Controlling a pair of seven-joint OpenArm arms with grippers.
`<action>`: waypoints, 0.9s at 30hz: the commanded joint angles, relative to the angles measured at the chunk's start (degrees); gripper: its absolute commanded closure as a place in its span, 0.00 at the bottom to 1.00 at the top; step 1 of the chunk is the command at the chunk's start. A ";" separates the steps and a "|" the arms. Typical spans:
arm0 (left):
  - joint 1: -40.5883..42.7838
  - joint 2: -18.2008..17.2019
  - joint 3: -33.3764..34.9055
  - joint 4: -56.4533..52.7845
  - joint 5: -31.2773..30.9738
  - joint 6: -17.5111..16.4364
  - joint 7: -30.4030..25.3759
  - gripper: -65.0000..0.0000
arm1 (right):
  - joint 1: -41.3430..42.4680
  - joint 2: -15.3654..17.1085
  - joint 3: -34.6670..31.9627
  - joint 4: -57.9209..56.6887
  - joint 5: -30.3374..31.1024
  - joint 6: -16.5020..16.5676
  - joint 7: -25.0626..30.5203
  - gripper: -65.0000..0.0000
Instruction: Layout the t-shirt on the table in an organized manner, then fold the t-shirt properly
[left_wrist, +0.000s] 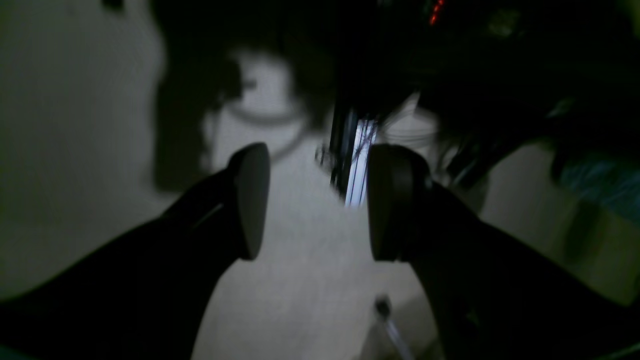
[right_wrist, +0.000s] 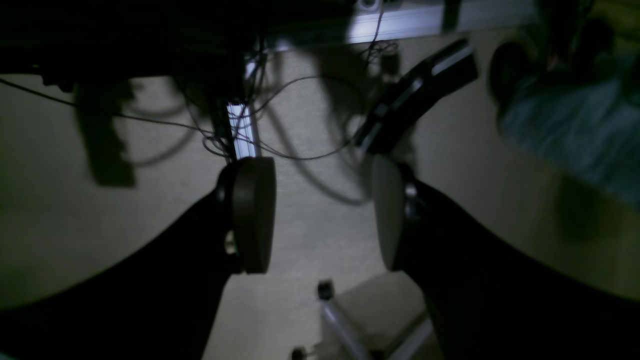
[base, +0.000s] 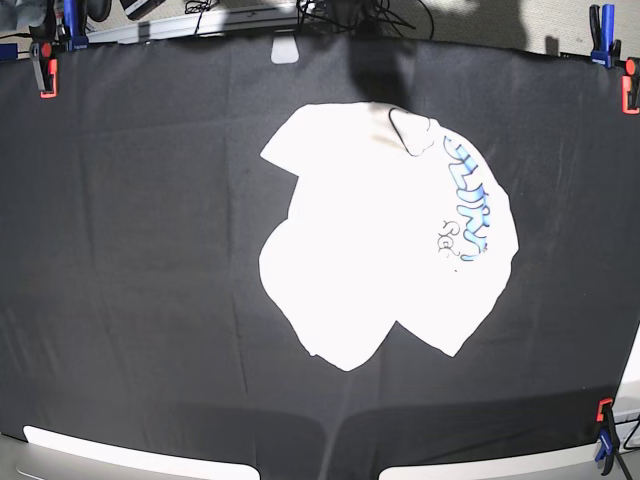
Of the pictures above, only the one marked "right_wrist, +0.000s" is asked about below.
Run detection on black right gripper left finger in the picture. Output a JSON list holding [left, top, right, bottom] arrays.
[[216, 157, 277, 274]]

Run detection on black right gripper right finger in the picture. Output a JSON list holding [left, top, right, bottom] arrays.
[[371, 154, 418, 272]]

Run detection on grey metal stand leg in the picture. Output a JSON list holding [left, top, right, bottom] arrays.
[[291, 280, 436, 360]]

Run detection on teal cloth bundle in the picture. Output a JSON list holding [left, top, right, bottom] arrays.
[[487, 18, 639, 209]]

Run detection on thin black cable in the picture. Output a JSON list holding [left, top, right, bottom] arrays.
[[0, 75, 401, 162]]

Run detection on black curved bracket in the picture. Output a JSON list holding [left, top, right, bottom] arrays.
[[353, 38, 479, 155]]

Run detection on aluminium frame rail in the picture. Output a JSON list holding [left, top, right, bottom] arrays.
[[227, 0, 541, 160]]

